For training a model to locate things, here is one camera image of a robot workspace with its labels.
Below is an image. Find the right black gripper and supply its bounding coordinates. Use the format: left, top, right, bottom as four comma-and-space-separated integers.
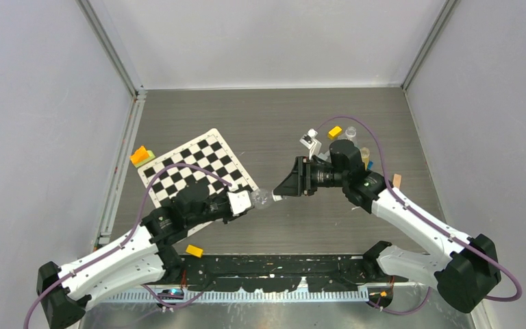
274, 156, 348, 196

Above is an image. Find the clear bottle blue cap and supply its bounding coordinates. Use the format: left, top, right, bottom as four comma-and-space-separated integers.
250, 188, 284, 210

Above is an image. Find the clear plastic bottle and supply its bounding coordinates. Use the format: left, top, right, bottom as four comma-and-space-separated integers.
341, 126, 358, 147

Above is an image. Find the yellow juice bottle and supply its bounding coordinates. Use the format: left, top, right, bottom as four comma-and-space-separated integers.
360, 147, 371, 170

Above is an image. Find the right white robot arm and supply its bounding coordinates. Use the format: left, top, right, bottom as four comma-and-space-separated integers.
273, 140, 501, 313

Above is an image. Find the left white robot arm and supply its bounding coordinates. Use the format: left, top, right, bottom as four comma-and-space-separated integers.
37, 182, 253, 328

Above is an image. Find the yellow block near base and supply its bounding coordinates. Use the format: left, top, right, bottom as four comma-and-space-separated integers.
185, 244, 204, 258

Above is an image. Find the black white chessboard mat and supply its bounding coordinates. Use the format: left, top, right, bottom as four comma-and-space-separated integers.
133, 128, 259, 239

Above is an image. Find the orange green block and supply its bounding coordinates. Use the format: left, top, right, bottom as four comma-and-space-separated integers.
129, 145, 155, 168

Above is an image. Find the tan wooden block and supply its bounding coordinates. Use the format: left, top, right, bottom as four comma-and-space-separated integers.
392, 173, 402, 188

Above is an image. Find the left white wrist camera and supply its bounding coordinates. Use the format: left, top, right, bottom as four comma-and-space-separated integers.
227, 186, 254, 217

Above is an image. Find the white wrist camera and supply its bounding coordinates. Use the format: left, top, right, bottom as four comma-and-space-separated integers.
299, 128, 322, 158
227, 186, 254, 217

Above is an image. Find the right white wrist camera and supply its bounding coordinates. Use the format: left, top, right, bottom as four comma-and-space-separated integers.
299, 128, 322, 158

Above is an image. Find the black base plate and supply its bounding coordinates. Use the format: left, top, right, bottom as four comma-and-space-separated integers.
138, 244, 409, 294

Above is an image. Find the grey slotted cable duct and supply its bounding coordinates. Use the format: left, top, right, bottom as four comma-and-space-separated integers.
102, 287, 370, 304

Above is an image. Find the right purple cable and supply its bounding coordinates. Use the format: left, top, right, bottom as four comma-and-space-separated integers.
316, 115, 523, 317

